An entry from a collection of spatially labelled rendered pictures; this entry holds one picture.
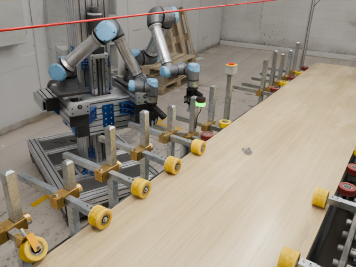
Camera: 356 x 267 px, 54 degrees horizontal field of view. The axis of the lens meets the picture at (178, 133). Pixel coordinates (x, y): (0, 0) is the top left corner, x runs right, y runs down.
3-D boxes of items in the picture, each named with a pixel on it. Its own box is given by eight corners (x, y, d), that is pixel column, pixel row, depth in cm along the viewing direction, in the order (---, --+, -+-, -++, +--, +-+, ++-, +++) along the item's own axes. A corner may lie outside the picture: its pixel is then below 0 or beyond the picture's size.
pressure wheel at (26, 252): (25, 268, 118) (13, 248, 118) (45, 254, 124) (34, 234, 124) (32, 265, 114) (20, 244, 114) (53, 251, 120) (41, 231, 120)
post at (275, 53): (266, 98, 350) (274, 50, 330) (267, 97, 352) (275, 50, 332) (270, 99, 348) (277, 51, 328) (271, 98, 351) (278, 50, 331)
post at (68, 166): (71, 252, 161) (60, 160, 141) (77, 248, 163) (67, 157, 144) (77, 255, 159) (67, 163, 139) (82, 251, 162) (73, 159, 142)
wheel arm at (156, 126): (152, 130, 239) (152, 124, 237) (155, 128, 242) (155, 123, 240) (208, 148, 218) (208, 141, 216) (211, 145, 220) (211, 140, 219)
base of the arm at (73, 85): (55, 87, 249) (54, 73, 245) (76, 84, 257) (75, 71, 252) (62, 92, 238) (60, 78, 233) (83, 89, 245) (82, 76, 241)
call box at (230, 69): (223, 74, 255) (224, 64, 251) (228, 72, 260) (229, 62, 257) (232, 76, 251) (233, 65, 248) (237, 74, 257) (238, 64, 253)
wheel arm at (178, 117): (172, 119, 259) (172, 114, 257) (175, 118, 261) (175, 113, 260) (225, 135, 238) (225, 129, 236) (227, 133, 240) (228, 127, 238)
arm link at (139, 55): (122, 66, 269) (121, 49, 264) (137, 64, 277) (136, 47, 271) (129, 70, 260) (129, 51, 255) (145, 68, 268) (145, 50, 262)
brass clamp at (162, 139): (157, 141, 201) (157, 133, 199) (170, 133, 211) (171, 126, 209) (166, 144, 198) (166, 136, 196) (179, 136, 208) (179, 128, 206)
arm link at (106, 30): (64, 80, 238) (124, 30, 222) (55, 86, 225) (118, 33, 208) (51, 65, 235) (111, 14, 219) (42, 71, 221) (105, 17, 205)
